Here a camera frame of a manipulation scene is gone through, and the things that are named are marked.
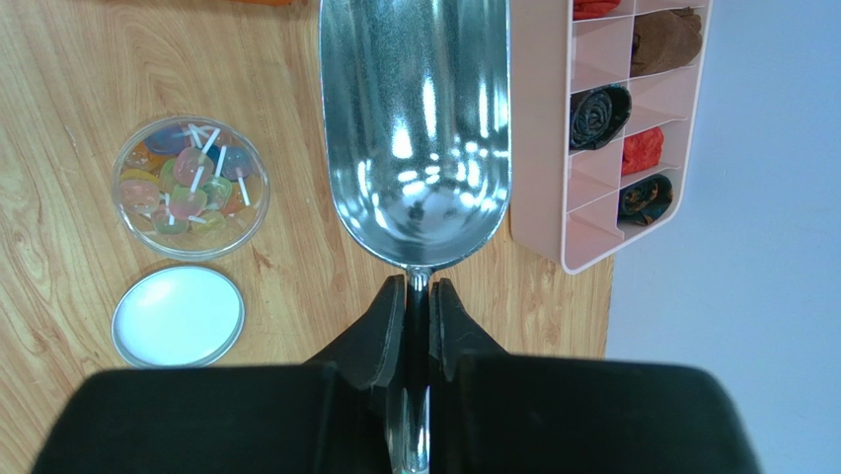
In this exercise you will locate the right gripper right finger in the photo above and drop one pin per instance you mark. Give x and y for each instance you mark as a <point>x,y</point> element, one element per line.
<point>453,333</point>

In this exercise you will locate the silver metal scoop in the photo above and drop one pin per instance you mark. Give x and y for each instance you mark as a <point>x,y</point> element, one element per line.
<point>416,117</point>

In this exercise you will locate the pink divided organizer box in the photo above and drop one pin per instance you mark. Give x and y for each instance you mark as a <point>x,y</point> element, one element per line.
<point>564,202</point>

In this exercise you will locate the white jar lid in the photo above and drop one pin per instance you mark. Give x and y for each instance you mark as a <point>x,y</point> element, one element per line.
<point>179,317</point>

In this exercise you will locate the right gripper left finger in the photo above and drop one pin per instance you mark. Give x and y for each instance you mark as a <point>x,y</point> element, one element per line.
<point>366,354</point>

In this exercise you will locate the clear glass jar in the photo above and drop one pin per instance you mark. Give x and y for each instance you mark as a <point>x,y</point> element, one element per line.
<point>190,188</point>

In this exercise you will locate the orange tray of lollipops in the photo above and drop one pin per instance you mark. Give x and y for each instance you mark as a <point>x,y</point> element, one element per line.
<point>268,2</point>

